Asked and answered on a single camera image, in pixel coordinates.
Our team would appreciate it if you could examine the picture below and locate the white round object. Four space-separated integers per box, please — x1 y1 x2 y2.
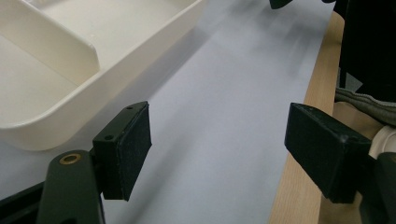
368 125 396 160

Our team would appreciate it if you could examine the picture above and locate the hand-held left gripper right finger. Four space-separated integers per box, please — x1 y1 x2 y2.
284 102 374 204

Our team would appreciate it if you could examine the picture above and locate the black object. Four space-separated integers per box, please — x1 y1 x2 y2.
269 0 294 10

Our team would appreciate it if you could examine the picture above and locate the pale blue table mat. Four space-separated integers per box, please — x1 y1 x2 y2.
0 0 336 224

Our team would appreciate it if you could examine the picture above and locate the dark cloth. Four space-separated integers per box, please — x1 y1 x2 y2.
332 0 396 104

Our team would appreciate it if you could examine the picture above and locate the grey-green cloth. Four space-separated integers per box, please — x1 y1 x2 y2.
334 87 396 127

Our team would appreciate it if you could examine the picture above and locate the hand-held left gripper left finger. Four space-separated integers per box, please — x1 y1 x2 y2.
92 101 153 202

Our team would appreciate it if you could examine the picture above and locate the cream divided plastic tray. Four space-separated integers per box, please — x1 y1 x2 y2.
0 0 208 152

